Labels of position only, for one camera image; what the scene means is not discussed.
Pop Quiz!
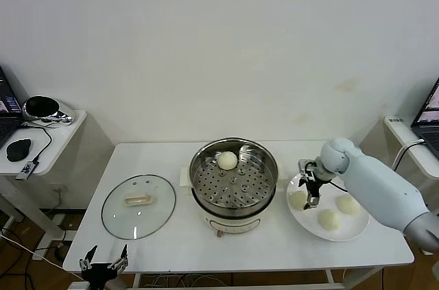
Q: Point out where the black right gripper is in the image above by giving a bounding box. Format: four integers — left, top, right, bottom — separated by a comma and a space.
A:
297, 176, 324, 210

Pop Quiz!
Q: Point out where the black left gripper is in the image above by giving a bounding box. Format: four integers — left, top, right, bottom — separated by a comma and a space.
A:
78, 243, 130, 290

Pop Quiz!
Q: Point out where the white steamed baozi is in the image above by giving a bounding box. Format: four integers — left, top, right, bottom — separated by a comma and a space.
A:
318, 209, 344, 232
289, 189, 308, 211
217, 152, 237, 171
335, 195, 361, 215

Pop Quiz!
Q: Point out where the glass pot lid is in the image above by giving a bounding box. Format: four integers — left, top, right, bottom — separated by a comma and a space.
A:
101, 174, 177, 240

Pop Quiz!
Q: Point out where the perforated steel steamer basket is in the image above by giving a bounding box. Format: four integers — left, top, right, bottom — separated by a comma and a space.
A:
178, 137, 289, 209

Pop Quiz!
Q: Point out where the white round plate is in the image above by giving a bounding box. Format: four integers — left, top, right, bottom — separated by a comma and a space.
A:
286, 169, 371, 243

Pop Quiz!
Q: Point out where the cream electric cooker base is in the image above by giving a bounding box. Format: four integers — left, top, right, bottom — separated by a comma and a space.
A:
180, 166, 285, 238

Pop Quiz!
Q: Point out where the white side table with label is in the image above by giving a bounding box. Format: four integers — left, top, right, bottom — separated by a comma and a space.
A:
383, 115, 439, 256

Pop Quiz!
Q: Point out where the small grey usb hub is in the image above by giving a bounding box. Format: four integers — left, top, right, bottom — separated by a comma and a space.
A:
16, 158, 39, 181

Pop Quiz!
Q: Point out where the white side table with mouse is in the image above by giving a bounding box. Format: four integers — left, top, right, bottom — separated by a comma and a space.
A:
0, 108, 88, 248

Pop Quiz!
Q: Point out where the black computer mouse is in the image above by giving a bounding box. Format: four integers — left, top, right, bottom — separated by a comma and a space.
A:
6, 138, 33, 162

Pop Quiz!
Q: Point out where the black laptop beside chrome helmet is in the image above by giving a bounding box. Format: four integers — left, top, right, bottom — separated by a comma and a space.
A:
0, 63, 25, 149

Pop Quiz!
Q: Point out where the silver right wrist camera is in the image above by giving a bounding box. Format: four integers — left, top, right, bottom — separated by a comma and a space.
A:
297, 158, 322, 181

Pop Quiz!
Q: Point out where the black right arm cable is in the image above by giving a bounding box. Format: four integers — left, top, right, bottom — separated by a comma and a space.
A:
322, 180, 349, 192

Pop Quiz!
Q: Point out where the white main table frame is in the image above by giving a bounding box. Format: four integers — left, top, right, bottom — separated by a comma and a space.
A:
112, 267, 387, 290

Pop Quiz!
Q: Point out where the black white charger cable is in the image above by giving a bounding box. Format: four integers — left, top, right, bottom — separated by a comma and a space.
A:
390, 138, 426, 171

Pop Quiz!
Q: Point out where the thin black usb cable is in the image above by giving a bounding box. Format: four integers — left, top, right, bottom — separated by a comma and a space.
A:
19, 123, 54, 164

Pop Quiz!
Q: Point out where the black laptop with charger cable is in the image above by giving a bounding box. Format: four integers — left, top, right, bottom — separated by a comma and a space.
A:
410, 77, 439, 162

